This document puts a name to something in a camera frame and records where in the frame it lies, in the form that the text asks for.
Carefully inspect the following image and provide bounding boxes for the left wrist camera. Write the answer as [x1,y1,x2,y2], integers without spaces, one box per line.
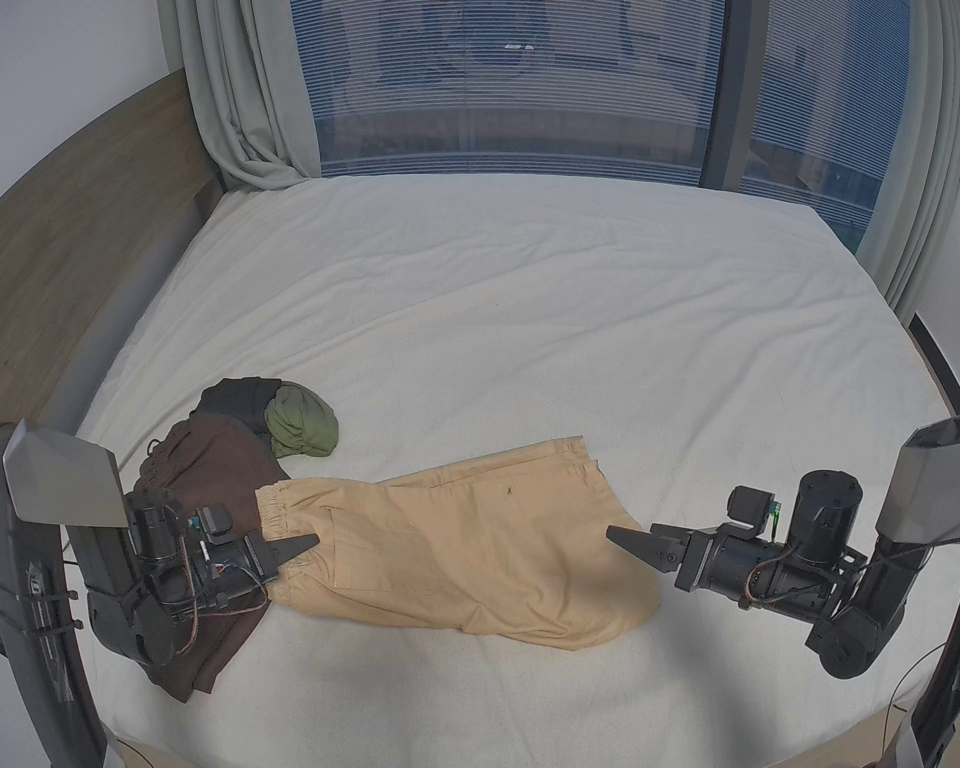
[193,506,235,546]

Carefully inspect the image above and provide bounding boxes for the tan shorts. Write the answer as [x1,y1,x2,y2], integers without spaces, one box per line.
[255,435,661,654]

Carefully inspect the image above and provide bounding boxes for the pale green curtain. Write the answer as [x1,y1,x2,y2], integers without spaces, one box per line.
[855,0,960,324]
[156,0,324,192]

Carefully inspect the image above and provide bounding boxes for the green garment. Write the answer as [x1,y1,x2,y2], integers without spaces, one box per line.
[264,381,340,460]

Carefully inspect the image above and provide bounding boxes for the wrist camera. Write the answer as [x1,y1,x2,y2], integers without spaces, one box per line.
[729,486,781,541]
[193,506,235,546]

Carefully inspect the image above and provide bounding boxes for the window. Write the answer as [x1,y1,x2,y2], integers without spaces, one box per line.
[288,0,912,252]

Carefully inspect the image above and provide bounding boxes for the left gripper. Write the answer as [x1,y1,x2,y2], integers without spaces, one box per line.
[216,534,321,598]

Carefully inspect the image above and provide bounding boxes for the brown garment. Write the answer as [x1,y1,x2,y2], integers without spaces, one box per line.
[135,414,294,704]

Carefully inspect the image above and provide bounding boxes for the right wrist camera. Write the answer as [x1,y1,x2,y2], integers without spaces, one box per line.
[729,486,781,541]

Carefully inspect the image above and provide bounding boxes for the dark grey garment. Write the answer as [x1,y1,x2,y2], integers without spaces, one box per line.
[196,377,282,436]

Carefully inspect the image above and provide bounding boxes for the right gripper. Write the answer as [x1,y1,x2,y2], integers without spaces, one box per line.
[605,522,785,601]

